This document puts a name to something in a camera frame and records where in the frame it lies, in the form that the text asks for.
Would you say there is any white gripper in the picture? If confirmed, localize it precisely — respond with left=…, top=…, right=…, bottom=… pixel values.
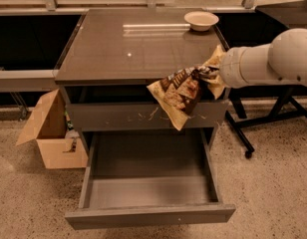
left=203, top=45, right=247, bottom=100

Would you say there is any brown chip bag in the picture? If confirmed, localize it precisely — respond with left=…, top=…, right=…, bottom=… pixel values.
left=148, top=66, right=219, bottom=130

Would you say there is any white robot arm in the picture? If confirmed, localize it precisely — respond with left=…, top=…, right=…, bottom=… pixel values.
left=203, top=28, right=307, bottom=99

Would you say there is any closed grey top drawer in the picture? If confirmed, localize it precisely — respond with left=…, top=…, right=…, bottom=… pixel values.
left=67, top=101, right=228, bottom=131

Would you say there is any grey drawer cabinet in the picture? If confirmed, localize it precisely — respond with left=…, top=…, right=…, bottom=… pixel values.
left=56, top=8, right=224, bottom=148

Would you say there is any open grey middle drawer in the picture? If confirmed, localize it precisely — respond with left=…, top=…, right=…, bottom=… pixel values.
left=65, top=128, right=235, bottom=230

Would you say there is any beige paper bowl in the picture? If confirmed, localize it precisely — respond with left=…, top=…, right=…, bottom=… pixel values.
left=184, top=11, right=219, bottom=32

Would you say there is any open cardboard box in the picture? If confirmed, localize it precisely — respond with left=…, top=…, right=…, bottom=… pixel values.
left=16, top=90, right=88, bottom=169

